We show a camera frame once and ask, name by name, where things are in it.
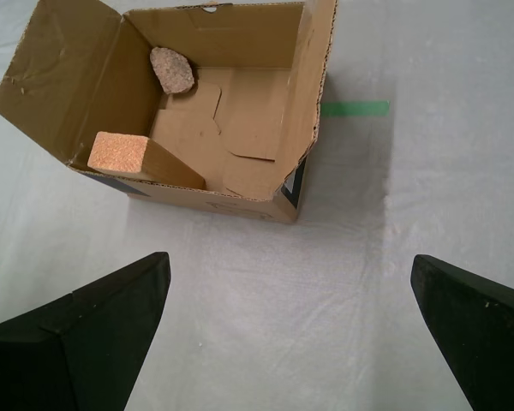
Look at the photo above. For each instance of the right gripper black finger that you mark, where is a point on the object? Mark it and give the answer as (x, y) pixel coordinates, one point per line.
(68, 355)
(484, 342)

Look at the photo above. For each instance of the light wooden block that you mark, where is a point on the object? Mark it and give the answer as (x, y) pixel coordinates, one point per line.
(117, 152)

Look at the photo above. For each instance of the brown cardboard box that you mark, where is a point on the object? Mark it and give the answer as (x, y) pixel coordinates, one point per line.
(257, 120)

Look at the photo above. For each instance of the speckled pink granite rock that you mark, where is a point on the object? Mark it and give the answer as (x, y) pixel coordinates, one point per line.
(171, 70)

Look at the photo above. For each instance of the white plastic table cover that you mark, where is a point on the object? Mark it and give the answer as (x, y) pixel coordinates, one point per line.
(325, 278)

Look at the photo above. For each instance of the green tape strip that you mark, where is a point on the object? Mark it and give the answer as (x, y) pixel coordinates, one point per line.
(355, 109)

